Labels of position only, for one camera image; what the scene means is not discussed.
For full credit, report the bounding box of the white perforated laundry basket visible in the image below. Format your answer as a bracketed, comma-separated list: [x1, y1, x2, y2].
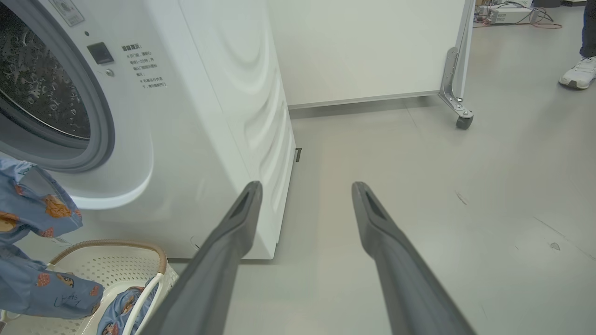
[0, 240, 180, 335]

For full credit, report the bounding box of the silver electronic device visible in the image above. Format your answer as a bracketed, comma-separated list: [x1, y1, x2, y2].
[488, 6, 533, 25]

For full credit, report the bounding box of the grey warning sticker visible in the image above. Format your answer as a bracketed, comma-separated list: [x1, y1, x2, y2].
[49, 0, 85, 27]

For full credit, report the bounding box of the person in dark trousers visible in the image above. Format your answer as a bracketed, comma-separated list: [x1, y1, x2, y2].
[559, 0, 596, 90]

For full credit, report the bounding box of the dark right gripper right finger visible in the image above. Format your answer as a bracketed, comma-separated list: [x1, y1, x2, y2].
[350, 180, 476, 335]

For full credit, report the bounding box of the grey electronics box with cables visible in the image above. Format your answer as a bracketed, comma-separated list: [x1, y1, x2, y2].
[475, 0, 564, 30]

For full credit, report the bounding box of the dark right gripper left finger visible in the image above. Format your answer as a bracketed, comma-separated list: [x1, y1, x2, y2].
[139, 181, 263, 335]

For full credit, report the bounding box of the metal caster bracket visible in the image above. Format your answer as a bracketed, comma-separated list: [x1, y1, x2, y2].
[439, 47, 474, 119]

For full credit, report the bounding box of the white front-load washing machine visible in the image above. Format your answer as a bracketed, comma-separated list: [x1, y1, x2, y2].
[0, 0, 297, 260]

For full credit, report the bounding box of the white partition panel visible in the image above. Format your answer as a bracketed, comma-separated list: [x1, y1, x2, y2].
[268, 0, 475, 110]

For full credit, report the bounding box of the blue cartoon print garment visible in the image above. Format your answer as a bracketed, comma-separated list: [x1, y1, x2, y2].
[96, 278, 160, 335]
[0, 157, 104, 320]

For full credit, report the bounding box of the steel washer drum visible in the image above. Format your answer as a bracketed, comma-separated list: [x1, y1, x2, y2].
[0, 5, 91, 140]

